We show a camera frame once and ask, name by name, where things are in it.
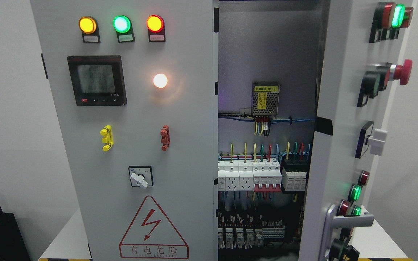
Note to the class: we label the grey cabinet door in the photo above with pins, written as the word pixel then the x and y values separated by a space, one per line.
pixel 183 175
pixel 361 39

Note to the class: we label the red terminal clip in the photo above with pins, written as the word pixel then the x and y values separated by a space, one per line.
pixel 165 138

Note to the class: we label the metal mesh power supply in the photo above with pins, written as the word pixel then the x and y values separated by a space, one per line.
pixel 265 97

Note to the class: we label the white glowing indicator lamp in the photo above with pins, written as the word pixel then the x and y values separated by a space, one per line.
pixel 160 80

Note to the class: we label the white socket breaker row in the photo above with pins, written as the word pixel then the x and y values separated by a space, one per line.
pixel 249 175

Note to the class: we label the black white surge protector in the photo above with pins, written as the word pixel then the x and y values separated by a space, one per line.
pixel 294 174

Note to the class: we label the yellow terminal clip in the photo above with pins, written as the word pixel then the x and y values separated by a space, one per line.
pixel 107 138

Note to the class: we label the lower relay terminal row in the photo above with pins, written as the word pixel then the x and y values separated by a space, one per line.
pixel 248 230

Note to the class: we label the red indicator lamp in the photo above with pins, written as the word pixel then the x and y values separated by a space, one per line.
pixel 155 23

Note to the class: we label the red triangle warning sticker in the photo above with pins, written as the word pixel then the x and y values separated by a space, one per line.
pixel 151 235

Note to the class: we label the black digital power meter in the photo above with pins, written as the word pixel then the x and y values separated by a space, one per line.
pixel 97 80

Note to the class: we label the green indicator lamp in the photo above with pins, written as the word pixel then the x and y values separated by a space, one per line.
pixel 121 24

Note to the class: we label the yellow indicator lamp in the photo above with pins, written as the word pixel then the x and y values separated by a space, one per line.
pixel 87 25

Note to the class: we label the red emergency stop button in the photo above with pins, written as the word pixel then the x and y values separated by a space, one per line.
pixel 401 72

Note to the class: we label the black box at left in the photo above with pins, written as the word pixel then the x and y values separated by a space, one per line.
pixel 12 246

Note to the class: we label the white rotary selector switch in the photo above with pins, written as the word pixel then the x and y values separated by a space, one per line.
pixel 141 176

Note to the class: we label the silver door handle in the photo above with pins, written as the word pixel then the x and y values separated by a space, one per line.
pixel 332 221

